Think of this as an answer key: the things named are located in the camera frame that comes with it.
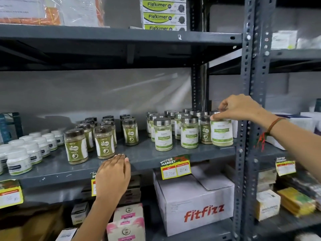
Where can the person's right thumb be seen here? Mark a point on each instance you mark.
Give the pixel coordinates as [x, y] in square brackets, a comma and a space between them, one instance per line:
[219, 115]

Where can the person's left forearm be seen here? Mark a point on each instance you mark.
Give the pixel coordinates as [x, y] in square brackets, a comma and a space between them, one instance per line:
[96, 220]

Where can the plain white box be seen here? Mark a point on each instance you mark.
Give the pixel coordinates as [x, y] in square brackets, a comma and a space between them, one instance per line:
[309, 43]

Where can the person's left hand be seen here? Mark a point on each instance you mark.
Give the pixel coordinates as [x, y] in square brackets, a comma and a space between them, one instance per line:
[111, 178]

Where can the group of brown-lidded green jars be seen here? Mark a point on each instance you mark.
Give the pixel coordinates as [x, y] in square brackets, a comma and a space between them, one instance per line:
[104, 145]

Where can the small white product box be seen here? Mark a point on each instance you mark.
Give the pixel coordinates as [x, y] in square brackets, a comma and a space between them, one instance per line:
[80, 213]
[66, 234]

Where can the plastic-wrapped orange package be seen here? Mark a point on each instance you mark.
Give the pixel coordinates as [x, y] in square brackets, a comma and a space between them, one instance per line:
[50, 11]

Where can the white-label powder jar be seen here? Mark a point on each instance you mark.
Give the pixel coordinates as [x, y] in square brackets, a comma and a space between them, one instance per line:
[222, 133]

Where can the grey metal shelving rack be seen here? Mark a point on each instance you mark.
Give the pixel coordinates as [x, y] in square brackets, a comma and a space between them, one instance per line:
[291, 54]
[125, 35]

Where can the brown cardboard box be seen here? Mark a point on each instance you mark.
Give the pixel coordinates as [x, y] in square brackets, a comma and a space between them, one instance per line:
[30, 225]

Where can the person's left fingers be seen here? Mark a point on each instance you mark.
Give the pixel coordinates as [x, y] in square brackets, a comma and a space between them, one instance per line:
[117, 158]

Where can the white carton with red print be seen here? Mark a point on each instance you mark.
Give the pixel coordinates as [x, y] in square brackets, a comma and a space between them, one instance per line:
[195, 200]

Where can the stack of flat white boxes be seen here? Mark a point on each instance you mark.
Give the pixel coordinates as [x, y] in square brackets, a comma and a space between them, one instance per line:
[133, 192]

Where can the white green-print box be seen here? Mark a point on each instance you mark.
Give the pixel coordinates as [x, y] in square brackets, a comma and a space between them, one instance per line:
[284, 40]

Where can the orange red thread wristband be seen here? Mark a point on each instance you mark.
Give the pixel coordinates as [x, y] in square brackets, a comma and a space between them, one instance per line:
[272, 126]

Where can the group of silver-lidded glass jars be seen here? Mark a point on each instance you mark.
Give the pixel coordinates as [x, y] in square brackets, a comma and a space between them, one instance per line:
[163, 136]

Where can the group of white plastic tubs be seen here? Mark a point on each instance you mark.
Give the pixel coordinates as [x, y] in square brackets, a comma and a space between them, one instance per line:
[21, 155]

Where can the large white flat box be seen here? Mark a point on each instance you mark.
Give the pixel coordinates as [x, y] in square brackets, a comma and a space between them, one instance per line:
[299, 122]

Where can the pink white product box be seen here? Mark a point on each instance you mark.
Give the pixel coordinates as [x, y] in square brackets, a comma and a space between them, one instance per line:
[128, 212]
[126, 230]

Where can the person's right hand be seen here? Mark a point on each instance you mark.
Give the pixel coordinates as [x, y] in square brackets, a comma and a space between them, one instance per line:
[242, 107]

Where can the stack of yellow packets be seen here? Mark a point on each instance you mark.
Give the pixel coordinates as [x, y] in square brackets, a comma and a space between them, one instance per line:
[296, 202]

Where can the white cream product box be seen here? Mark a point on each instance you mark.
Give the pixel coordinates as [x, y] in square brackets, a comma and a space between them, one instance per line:
[267, 179]
[267, 205]

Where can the yellow price tag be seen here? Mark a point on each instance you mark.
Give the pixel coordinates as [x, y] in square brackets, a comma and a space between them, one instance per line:
[93, 184]
[175, 169]
[286, 168]
[10, 197]

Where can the person's right forearm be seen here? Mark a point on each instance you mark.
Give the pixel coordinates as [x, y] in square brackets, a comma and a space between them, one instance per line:
[296, 140]

